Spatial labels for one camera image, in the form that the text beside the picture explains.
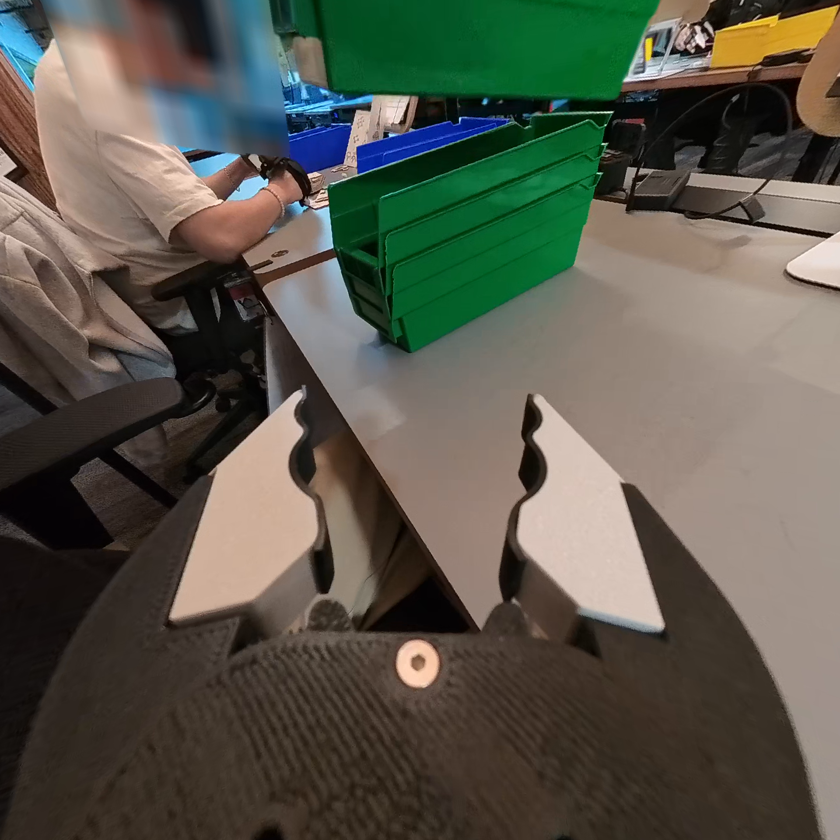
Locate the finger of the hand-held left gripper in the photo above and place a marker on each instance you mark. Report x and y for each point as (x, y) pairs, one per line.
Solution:
(308, 62)

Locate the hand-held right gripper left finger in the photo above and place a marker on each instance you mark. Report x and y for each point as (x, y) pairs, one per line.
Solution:
(249, 525)

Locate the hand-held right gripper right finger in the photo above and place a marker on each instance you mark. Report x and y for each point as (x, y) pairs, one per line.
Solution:
(584, 538)

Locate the plain blue bin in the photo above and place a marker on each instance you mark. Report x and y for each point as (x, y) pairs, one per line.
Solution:
(318, 148)

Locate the pile of wooden puzzle pieces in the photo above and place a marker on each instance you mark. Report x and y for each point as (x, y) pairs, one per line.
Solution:
(325, 190)

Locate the blue bin with tag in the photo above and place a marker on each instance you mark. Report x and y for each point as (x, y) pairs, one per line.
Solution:
(420, 141)

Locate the black office chair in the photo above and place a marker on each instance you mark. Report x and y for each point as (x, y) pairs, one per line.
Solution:
(85, 420)
(210, 308)

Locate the grey jacket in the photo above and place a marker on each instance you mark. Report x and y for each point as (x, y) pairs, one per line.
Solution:
(59, 308)

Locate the wooden document stand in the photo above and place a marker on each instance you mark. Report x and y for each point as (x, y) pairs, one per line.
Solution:
(820, 262)

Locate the black power adapter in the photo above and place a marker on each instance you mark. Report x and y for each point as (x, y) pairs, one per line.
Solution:
(663, 184)

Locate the long wooden table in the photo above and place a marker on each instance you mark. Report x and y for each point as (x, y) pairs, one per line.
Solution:
(689, 77)

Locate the large yellow bin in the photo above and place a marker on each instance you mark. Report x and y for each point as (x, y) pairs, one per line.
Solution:
(774, 39)

